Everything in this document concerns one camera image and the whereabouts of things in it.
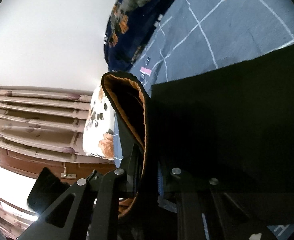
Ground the black pants orange lining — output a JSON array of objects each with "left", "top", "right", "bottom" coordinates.
[{"left": 101, "top": 45, "right": 294, "bottom": 239}]

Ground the white floral pillow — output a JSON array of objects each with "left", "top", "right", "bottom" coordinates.
[{"left": 82, "top": 86, "right": 116, "bottom": 160}]

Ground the beige patterned curtain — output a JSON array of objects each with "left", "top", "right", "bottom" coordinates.
[{"left": 0, "top": 87, "right": 113, "bottom": 164}]

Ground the blue grid bed sheet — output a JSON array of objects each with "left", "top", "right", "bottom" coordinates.
[{"left": 117, "top": 0, "right": 294, "bottom": 239}]

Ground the navy dog print blanket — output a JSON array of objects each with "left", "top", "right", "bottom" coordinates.
[{"left": 104, "top": 0, "right": 175, "bottom": 72}]

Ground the brown wooden bed frame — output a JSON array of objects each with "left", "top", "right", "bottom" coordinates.
[{"left": 0, "top": 147, "right": 115, "bottom": 185}]

